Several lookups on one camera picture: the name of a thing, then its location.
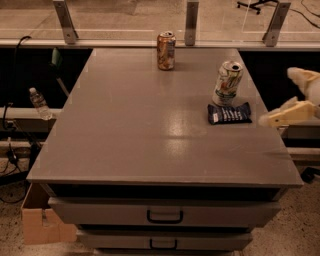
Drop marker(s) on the metal bracket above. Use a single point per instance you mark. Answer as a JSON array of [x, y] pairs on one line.
[[69, 33], [271, 36], [191, 22]]

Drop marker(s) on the brown cardboard box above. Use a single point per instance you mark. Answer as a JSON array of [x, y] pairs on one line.
[[40, 224]]

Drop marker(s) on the grey lower drawer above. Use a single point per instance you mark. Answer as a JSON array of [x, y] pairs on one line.
[[171, 241]]

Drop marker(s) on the grey upper drawer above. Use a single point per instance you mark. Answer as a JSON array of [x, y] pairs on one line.
[[145, 212]]

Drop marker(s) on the clear plastic water bottle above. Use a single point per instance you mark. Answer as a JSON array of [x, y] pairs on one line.
[[40, 104]]

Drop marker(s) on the blue rxbar blueberry wrapper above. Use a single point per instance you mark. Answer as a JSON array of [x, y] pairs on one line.
[[229, 114]]

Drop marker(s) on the grey drawer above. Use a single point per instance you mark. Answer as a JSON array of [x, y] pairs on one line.
[[171, 241], [145, 212]]

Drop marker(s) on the black office chair base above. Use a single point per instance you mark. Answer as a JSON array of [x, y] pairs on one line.
[[255, 5]]

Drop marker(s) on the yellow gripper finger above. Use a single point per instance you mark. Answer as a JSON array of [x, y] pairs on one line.
[[302, 77], [291, 112]]

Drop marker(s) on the right metal bracket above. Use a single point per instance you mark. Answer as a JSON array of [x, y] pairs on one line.
[[271, 36]]

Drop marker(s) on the middle metal bracket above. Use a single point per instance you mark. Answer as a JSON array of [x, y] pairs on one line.
[[191, 22]]

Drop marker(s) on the white green 7up can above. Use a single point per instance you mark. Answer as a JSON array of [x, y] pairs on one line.
[[229, 76]]

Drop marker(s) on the orange soda can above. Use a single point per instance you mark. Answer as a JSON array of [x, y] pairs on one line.
[[166, 50]]

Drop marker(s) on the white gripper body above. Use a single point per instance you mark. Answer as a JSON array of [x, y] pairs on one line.
[[315, 89]]

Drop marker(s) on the left metal bracket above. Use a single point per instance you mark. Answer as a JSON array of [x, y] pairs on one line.
[[69, 33]]

